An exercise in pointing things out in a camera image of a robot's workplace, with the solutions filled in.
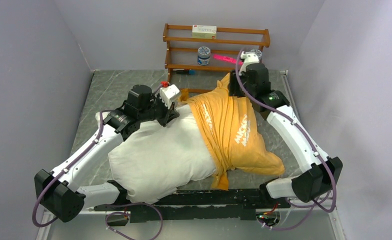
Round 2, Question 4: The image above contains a wooden three-tier shelf rack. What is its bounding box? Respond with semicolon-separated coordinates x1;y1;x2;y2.
162;23;271;94

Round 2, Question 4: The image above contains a black blue marker pen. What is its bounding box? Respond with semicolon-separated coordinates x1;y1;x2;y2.
174;69;196;75

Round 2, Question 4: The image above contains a left blue white jar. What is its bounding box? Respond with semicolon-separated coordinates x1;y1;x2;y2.
197;46;211;66

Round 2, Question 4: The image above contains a purple cable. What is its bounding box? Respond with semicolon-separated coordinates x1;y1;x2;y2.
31;82;164;240
235;49;337;232

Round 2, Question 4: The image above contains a white pillow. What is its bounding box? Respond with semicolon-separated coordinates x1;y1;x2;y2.
107;104;217;204

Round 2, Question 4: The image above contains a white green cardboard box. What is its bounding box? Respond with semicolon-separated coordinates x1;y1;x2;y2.
191;24;217;39

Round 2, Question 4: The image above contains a blue white jar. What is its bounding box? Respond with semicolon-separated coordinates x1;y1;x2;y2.
197;46;211;66
250;49;263;61

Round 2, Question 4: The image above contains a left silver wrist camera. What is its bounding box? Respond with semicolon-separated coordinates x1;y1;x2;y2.
159;81;181;109

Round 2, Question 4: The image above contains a pink plastic strip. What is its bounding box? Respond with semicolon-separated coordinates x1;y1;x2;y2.
212;54;243;66

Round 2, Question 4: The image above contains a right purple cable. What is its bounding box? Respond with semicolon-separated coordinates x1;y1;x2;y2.
235;49;337;232

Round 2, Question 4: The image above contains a right blue white jar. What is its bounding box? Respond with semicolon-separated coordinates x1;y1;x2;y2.
250;49;263;61

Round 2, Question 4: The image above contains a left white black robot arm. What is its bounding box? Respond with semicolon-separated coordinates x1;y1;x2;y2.
32;82;181;228

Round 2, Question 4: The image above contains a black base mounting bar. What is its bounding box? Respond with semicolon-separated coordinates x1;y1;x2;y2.
93;188;290;223

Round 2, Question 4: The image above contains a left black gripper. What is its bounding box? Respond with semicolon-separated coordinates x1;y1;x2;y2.
137;93;179;127

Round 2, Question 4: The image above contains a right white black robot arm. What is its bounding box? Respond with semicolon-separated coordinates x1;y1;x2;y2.
228;63;343;208

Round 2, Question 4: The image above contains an orange Mickey Mouse pillowcase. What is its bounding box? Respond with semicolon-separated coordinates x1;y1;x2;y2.
179;74;285;190

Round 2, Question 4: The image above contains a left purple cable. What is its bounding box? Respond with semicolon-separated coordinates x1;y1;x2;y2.
31;82;164;240

